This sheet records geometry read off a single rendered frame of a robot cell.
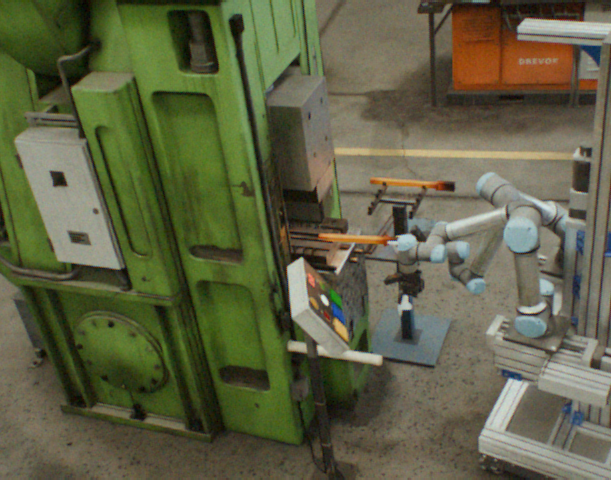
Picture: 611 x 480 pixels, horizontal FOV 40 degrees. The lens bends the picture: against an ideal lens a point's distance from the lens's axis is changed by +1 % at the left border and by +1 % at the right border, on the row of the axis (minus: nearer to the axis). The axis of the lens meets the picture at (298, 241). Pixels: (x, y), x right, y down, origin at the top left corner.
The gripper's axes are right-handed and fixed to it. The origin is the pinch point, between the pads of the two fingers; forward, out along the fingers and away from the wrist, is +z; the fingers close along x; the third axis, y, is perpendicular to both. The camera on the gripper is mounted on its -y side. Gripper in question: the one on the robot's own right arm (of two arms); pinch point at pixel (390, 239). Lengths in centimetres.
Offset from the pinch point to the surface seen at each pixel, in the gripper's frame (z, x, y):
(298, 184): 33, -16, -38
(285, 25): 40, 14, -97
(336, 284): 23.0, -16.1, 16.4
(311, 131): 26, -8, -60
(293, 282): 23, -56, -17
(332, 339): 4, -70, -2
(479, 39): 29, 348, 54
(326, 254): 28.0, -10.6, 3.6
